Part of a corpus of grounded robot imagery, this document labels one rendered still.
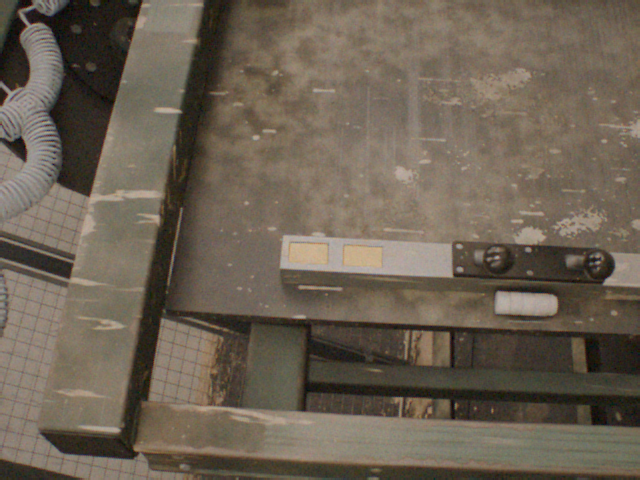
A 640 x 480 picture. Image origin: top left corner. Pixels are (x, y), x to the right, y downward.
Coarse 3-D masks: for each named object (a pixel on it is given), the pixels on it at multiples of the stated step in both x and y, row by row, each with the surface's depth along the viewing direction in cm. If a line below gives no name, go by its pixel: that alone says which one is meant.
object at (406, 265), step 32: (288, 256) 103; (384, 256) 103; (416, 256) 103; (448, 256) 103; (416, 288) 104; (448, 288) 104; (480, 288) 103; (512, 288) 103; (544, 288) 102; (576, 288) 102; (608, 288) 101
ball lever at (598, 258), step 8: (600, 248) 91; (568, 256) 100; (576, 256) 100; (584, 256) 100; (592, 256) 90; (600, 256) 89; (608, 256) 89; (568, 264) 100; (576, 264) 99; (584, 264) 90; (592, 264) 89; (600, 264) 89; (608, 264) 89; (584, 272) 91; (592, 272) 90; (600, 272) 89; (608, 272) 89
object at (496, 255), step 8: (488, 248) 91; (496, 248) 90; (504, 248) 90; (480, 256) 100; (488, 256) 90; (496, 256) 89; (504, 256) 89; (512, 256) 90; (480, 264) 101; (488, 264) 90; (496, 264) 89; (504, 264) 89; (512, 264) 90; (496, 272) 90; (504, 272) 90
